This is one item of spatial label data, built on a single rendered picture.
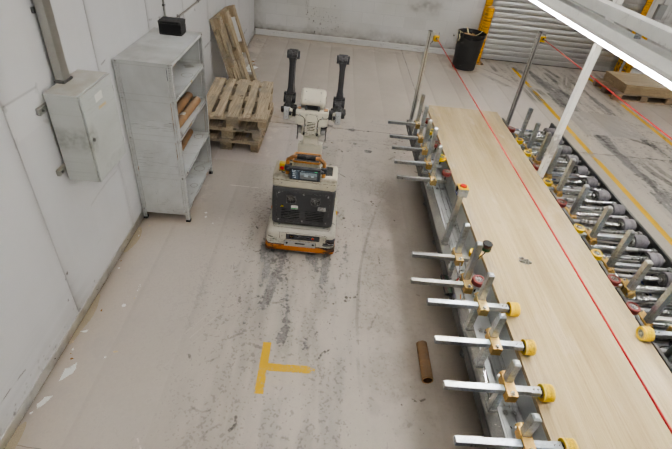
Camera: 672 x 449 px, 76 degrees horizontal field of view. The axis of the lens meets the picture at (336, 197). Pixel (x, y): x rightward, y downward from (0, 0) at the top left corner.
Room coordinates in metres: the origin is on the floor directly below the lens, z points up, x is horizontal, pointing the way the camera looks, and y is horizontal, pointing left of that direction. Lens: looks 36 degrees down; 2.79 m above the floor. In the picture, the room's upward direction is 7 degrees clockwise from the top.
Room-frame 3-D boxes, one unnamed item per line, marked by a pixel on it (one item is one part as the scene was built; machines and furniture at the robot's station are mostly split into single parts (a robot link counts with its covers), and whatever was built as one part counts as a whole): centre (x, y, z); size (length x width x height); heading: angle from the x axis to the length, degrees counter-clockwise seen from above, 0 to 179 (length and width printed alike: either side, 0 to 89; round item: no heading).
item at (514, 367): (1.24, -0.92, 0.87); 0.04 x 0.04 x 0.48; 3
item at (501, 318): (1.49, -0.91, 0.89); 0.04 x 0.04 x 0.48; 3
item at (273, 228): (3.22, 0.28, 0.16); 0.67 x 0.64 x 0.25; 2
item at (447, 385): (1.19, -0.86, 0.95); 0.50 x 0.04 x 0.04; 93
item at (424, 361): (1.93, -0.79, 0.04); 0.30 x 0.08 x 0.08; 3
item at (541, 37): (4.60, -1.84, 1.25); 0.15 x 0.08 x 1.10; 3
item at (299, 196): (3.13, 0.28, 0.59); 0.55 x 0.34 x 0.83; 92
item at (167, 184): (3.61, 1.62, 0.78); 0.90 x 0.45 x 1.55; 3
